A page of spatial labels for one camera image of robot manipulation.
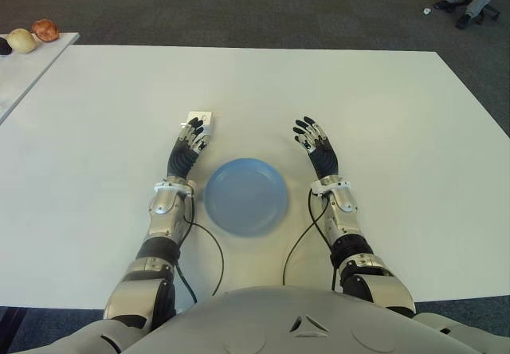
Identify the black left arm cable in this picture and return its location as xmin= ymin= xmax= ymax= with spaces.
xmin=175 ymin=188 xmax=225 ymax=304

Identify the white side table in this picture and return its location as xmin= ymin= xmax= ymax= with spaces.
xmin=0 ymin=32 xmax=80 ymax=126

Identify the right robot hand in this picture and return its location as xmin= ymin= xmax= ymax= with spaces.
xmin=292 ymin=116 xmax=342 ymax=180

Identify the cream round bun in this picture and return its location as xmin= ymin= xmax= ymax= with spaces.
xmin=7 ymin=28 xmax=39 ymax=54

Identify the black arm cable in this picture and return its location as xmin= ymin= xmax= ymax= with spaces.
xmin=175 ymin=188 xmax=225 ymax=304
xmin=281 ymin=189 xmax=339 ymax=291

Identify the grey robot torso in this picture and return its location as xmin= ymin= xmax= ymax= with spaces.
xmin=0 ymin=285 xmax=510 ymax=354

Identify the reddish brown bread roll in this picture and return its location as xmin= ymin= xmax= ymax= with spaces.
xmin=31 ymin=18 xmax=61 ymax=43

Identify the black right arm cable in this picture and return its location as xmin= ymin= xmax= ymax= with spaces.
xmin=281 ymin=189 xmax=339 ymax=291

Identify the white charger block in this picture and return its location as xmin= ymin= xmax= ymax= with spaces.
xmin=181 ymin=109 xmax=215 ymax=138

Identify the blue round plate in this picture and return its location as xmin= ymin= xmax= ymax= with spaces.
xmin=203 ymin=157 xmax=287 ymax=235

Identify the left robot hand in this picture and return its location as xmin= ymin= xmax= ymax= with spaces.
xmin=166 ymin=116 xmax=212 ymax=182

